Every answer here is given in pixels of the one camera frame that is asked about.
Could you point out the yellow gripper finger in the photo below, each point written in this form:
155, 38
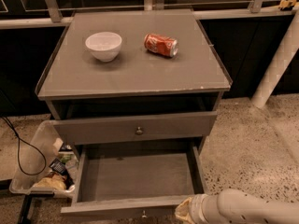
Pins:
182, 211

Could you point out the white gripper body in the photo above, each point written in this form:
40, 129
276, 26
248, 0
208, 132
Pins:
198, 207

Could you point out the grey drawer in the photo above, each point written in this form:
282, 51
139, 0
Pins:
146, 179
135, 128

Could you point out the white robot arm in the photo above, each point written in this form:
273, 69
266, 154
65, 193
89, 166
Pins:
232, 206

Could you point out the grey top drawer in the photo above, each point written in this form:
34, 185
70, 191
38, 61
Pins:
135, 128

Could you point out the grey wooden drawer cabinet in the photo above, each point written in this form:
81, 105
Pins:
138, 82

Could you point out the snack bags in bin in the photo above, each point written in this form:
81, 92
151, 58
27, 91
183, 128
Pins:
63, 171

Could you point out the clear plastic storage bin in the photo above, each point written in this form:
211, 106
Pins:
35, 164

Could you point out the red soda can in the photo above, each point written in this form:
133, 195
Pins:
160, 44

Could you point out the white ceramic bowl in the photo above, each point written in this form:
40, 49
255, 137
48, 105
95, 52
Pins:
104, 46

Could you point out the white diagonal post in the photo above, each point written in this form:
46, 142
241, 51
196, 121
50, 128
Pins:
283, 56

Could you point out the metal railing frame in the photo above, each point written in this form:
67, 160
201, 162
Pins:
17, 14

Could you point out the yellow object on rail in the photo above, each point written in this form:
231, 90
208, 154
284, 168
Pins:
287, 4

